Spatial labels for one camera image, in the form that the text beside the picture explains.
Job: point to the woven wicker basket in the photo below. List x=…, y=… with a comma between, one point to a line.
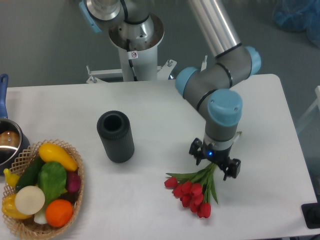
x=28, y=229

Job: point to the dark green cucumber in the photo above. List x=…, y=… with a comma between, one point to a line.
x=30, y=174

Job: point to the yellow squash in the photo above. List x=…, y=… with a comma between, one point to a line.
x=50, y=152

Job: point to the blue plastic bag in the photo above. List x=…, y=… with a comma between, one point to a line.
x=299, y=16

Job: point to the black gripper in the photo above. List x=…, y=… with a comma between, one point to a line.
x=230, y=166

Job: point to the orange fruit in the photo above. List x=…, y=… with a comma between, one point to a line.
x=58, y=213

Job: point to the white frame at right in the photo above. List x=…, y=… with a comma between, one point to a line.
x=310, y=113

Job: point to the blue handled saucepan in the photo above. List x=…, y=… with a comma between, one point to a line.
x=12, y=139

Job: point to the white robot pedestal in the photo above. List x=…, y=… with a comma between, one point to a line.
x=137, y=46

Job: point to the purple red radish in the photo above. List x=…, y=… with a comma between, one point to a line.
x=73, y=182

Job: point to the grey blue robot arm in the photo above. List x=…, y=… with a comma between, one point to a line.
x=208, y=91

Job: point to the black device at edge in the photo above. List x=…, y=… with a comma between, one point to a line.
x=311, y=214

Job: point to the dark grey ribbed vase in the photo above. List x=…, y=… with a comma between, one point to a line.
x=114, y=130

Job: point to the green lettuce leaf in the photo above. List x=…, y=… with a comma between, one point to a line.
x=52, y=181

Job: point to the white leek stalk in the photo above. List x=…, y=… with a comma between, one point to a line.
x=40, y=217

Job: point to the red tulip bouquet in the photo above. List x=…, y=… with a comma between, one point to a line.
x=196, y=189

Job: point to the yellow bell pepper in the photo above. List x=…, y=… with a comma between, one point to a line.
x=9, y=208

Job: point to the white round onion slice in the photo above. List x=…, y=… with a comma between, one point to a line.
x=29, y=200

